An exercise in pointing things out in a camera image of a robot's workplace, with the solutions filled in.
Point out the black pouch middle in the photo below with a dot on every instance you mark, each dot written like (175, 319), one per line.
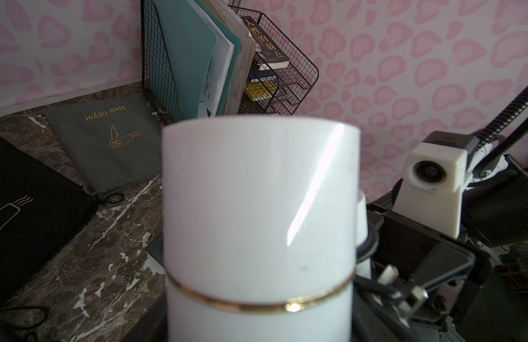
(40, 212)

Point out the yellow striped book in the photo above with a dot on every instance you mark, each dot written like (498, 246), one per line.
(261, 90)

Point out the grey hair dryer pouch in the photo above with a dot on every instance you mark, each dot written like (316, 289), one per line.
(115, 143)

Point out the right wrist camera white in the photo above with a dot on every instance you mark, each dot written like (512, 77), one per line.
(434, 178)

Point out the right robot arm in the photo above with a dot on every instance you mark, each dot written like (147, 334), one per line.
(494, 214)

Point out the white hair dryer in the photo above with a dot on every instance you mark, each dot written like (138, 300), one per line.
(260, 219)

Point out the black portrait book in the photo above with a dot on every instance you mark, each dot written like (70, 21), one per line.
(269, 55)

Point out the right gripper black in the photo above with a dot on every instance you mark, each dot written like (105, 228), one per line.
(427, 276)

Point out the beige file folder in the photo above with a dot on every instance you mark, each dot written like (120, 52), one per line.
(243, 57)

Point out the green file folder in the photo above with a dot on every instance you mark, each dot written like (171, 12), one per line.
(200, 50)

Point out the black wire file rack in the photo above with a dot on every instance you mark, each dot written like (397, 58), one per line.
(159, 86)

